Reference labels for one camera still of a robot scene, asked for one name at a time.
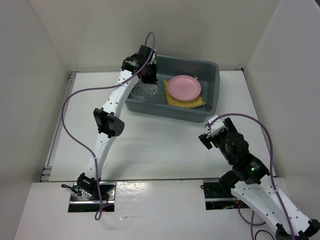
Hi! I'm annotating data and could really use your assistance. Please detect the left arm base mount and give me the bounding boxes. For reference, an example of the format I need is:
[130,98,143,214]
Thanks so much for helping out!
[61,181,116,213]

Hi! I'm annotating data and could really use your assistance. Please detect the clear glass cup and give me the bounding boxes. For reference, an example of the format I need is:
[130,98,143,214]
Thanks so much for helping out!
[130,85,146,102]
[139,82,159,95]

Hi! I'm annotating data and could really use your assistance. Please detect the yellow woven bamboo mat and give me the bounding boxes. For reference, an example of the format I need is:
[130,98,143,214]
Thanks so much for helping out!
[163,79,206,109]

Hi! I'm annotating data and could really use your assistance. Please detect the black cable loop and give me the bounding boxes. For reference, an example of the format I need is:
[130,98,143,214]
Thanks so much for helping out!
[254,229,275,240]

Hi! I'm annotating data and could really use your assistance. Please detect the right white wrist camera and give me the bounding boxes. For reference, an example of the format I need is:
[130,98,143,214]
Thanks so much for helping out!
[205,118,226,137]

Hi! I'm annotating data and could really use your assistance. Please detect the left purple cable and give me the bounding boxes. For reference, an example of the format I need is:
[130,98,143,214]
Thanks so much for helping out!
[61,31,158,221]

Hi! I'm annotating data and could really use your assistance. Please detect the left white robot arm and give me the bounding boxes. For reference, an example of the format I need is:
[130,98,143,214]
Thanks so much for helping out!
[77,45,157,200]

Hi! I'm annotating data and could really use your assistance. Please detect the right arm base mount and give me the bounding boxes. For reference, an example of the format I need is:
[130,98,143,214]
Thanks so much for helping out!
[200,179,240,211]

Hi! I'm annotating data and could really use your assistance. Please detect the grey plastic bin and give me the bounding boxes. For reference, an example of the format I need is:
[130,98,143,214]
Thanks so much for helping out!
[125,54,220,123]

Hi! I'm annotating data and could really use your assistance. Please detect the aluminium frame rail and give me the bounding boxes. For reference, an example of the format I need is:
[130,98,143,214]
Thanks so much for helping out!
[39,71,78,182]

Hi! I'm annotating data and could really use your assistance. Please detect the pink bear plate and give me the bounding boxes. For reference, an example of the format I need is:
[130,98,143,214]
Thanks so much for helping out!
[167,75,202,96]

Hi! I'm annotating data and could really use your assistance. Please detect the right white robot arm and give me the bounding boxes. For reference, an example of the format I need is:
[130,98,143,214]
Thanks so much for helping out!
[199,115,320,240]

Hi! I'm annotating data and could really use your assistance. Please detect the cream bear plate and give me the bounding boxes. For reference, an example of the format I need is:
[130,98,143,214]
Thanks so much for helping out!
[168,93,202,103]

